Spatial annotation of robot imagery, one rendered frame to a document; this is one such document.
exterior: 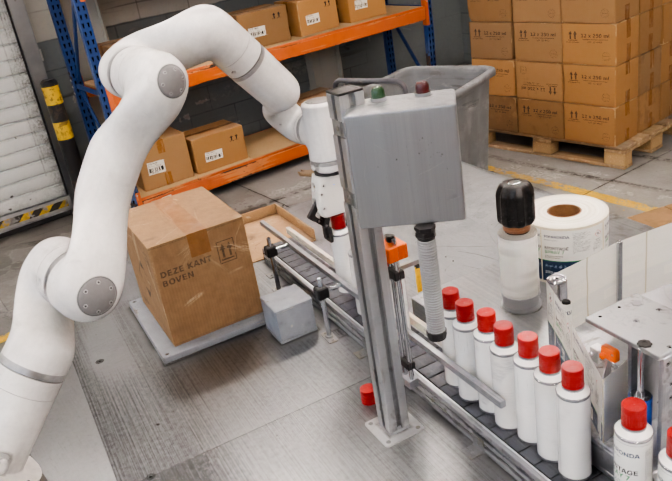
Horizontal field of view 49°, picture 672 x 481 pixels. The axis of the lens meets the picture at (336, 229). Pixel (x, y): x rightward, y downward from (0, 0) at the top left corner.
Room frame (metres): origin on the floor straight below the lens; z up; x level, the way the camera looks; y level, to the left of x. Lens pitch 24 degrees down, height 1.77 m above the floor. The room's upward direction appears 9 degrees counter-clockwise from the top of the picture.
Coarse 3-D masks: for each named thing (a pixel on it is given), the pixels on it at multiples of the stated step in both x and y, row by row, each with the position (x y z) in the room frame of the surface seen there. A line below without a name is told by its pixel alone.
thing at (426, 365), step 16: (288, 256) 1.88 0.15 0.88; (304, 272) 1.77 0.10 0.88; (320, 272) 1.75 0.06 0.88; (336, 304) 1.57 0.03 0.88; (352, 304) 1.55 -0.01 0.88; (400, 352) 1.32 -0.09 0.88; (416, 352) 1.31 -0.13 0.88; (416, 368) 1.25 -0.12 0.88; (432, 368) 1.24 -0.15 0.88; (480, 416) 1.07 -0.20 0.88; (496, 432) 1.02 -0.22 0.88; (512, 432) 1.02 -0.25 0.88; (512, 448) 0.98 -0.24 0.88; (528, 448) 0.97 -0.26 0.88; (544, 464) 0.93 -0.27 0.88; (560, 480) 0.89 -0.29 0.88; (592, 480) 0.88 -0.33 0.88; (608, 480) 0.87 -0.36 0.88
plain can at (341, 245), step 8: (336, 216) 1.57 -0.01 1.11; (336, 224) 1.57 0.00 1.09; (344, 224) 1.58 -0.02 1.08; (336, 232) 1.57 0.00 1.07; (344, 232) 1.57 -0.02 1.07; (336, 240) 1.57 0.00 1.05; (344, 240) 1.56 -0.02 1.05; (336, 248) 1.57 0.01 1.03; (344, 248) 1.56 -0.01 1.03; (336, 256) 1.57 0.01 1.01; (344, 256) 1.56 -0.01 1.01; (336, 264) 1.57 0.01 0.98; (344, 264) 1.56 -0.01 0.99; (336, 272) 1.58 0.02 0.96; (344, 272) 1.56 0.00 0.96
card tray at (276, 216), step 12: (276, 204) 2.33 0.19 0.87; (252, 216) 2.30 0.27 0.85; (264, 216) 2.32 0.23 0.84; (276, 216) 2.31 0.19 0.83; (288, 216) 2.24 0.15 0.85; (252, 228) 2.24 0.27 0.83; (264, 228) 2.22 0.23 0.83; (276, 228) 2.21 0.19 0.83; (300, 228) 2.16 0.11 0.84; (312, 228) 2.07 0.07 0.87; (252, 240) 2.14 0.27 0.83; (264, 240) 2.13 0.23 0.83; (276, 240) 2.11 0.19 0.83; (312, 240) 2.06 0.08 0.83; (252, 252) 2.05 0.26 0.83
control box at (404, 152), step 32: (448, 96) 1.09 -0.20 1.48; (352, 128) 1.07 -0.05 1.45; (384, 128) 1.07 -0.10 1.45; (416, 128) 1.06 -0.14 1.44; (448, 128) 1.05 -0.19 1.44; (352, 160) 1.08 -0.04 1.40; (384, 160) 1.07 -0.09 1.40; (416, 160) 1.06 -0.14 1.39; (448, 160) 1.05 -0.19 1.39; (384, 192) 1.07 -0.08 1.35; (416, 192) 1.06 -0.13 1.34; (448, 192) 1.05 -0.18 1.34; (384, 224) 1.07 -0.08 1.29
